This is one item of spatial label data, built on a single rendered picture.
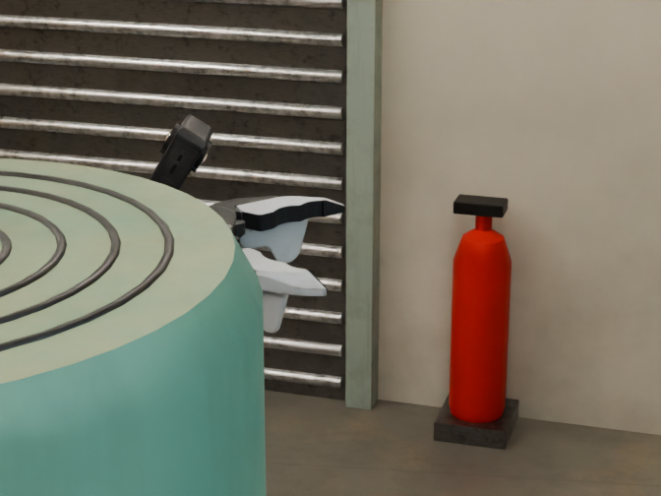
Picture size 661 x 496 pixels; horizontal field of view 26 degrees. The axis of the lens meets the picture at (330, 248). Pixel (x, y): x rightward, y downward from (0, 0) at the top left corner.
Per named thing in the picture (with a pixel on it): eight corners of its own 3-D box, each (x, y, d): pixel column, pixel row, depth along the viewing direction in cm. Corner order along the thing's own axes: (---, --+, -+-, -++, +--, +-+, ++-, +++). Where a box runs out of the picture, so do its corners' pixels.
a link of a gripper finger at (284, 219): (328, 243, 127) (234, 269, 123) (327, 182, 125) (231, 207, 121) (345, 257, 125) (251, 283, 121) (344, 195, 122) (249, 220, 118)
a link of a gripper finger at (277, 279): (329, 343, 112) (244, 305, 118) (328, 277, 109) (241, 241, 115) (301, 359, 110) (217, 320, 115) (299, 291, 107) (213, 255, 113)
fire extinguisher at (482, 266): (518, 416, 365) (528, 192, 346) (505, 450, 348) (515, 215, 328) (449, 408, 370) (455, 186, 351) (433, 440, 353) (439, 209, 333)
